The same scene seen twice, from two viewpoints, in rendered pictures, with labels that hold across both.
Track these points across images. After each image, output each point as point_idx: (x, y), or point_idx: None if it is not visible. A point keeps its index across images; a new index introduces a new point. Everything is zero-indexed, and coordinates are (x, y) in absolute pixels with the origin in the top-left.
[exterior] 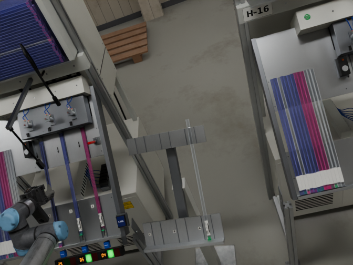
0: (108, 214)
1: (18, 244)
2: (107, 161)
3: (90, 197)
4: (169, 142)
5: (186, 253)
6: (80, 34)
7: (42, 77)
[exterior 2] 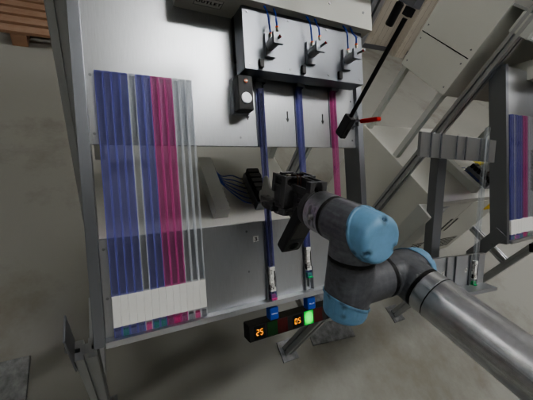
0: None
1: (365, 298)
2: (362, 159)
3: None
4: (465, 152)
5: (286, 302)
6: None
7: None
